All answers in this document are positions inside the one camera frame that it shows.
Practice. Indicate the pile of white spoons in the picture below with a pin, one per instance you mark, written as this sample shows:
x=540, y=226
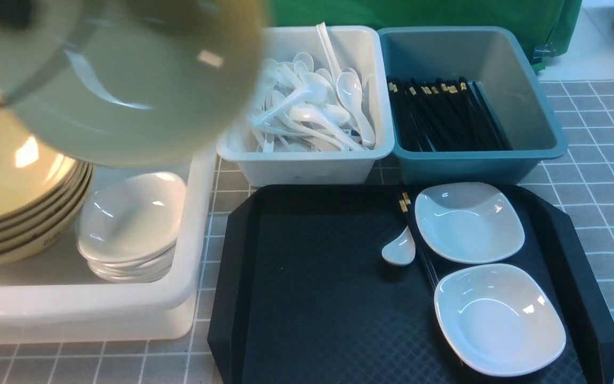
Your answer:
x=309, y=109

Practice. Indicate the white ceramic soup spoon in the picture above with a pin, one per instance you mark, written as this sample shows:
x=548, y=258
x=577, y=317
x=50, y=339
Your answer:
x=401, y=251

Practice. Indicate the blue plastic chopstick bin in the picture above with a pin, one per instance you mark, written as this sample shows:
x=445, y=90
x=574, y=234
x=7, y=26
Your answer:
x=493, y=58

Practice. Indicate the black plastic serving tray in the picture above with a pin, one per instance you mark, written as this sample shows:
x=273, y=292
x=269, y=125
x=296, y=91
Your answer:
x=304, y=295

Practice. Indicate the grey grid table mat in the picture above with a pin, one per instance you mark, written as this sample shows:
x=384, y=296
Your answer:
x=581, y=183

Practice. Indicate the black chopstick pair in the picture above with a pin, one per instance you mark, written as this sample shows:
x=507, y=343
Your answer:
x=407, y=210

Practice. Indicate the white square dish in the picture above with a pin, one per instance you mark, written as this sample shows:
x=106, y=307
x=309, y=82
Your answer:
x=469, y=222
x=498, y=320

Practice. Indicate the white plastic spoon bin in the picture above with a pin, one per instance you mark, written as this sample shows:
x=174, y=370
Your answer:
x=356, y=47

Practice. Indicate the bundle of black chopsticks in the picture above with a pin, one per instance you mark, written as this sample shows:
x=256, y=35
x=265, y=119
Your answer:
x=444, y=115

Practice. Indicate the yellow noodle bowl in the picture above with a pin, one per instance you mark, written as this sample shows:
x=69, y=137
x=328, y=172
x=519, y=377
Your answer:
x=131, y=83

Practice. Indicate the stack of yellow bowls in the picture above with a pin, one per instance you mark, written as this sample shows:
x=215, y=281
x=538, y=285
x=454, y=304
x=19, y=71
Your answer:
x=41, y=191

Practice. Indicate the stack of white dishes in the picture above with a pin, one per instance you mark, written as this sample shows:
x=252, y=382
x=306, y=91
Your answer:
x=127, y=232

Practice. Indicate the green cloth backdrop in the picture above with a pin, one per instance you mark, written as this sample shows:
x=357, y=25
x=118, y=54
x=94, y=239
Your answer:
x=543, y=29

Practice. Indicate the large white plastic tub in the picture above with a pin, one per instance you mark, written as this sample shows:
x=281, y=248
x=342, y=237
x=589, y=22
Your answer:
x=54, y=297

